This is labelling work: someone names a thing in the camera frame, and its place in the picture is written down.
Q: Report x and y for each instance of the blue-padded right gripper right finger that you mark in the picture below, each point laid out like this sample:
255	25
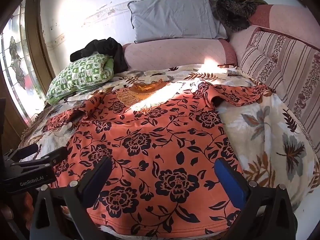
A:
265	213

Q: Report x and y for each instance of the grey pillow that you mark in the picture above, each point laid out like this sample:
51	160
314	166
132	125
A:
165	19

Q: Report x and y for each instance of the dark furry garment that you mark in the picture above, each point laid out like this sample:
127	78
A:
235	14

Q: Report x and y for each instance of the green white patterned pillow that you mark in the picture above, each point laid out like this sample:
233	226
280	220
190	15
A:
80	75

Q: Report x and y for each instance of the pink bolster cushion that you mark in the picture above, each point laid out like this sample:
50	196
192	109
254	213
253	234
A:
170	53

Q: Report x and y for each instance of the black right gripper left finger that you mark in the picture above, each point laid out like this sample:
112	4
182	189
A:
61	213

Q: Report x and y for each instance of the orange black floral garment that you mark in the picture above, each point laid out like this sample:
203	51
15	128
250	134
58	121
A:
162	182

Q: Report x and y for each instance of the pink folded quilt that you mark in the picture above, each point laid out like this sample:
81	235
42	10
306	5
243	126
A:
294	22

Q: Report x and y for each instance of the black clothing pile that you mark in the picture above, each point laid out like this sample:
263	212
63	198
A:
108	47

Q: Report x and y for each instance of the stained glass window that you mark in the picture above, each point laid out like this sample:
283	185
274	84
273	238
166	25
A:
17	68

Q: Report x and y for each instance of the striped floral quilt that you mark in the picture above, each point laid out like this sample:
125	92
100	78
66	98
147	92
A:
291	67

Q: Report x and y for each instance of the leaf-pattern fleece blanket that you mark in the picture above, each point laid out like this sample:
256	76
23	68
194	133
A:
271	144

